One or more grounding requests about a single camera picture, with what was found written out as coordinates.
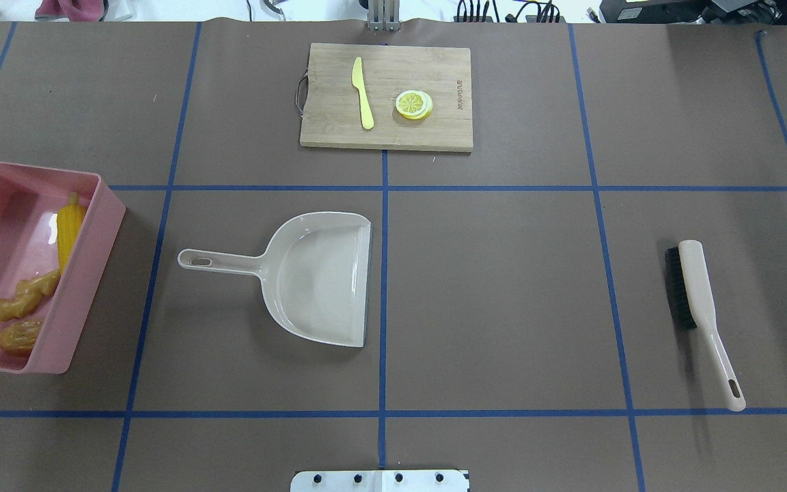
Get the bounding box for yellow toy lemon slice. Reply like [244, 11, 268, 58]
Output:
[396, 90, 434, 120]

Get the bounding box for beige hand brush black bristles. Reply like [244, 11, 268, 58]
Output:
[665, 239, 747, 412]

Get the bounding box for aluminium frame post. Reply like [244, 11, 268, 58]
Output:
[365, 0, 402, 31]

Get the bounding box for yellow toy corn cob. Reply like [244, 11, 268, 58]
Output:
[56, 191, 87, 272]

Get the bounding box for bamboo cutting board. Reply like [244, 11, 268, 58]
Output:
[299, 42, 474, 153]

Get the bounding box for brown toy potato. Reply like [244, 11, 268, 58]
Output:
[0, 318, 44, 356]

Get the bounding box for black monitor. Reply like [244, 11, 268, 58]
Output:
[599, 1, 787, 25]

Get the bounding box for metal mounting plate with bolts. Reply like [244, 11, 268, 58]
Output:
[290, 468, 471, 491]

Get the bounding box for beige plastic dustpan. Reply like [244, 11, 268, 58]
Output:
[177, 211, 372, 348]

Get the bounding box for yellow plastic toy knife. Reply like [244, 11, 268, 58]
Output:
[350, 57, 375, 131]

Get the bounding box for tan toy ginger root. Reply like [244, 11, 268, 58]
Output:
[0, 270, 61, 322]

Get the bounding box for pink plastic bin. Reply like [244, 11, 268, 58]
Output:
[0, 162, 126, 374]

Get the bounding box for pink cloth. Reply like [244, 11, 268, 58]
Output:
[34, 0, 109, 22]

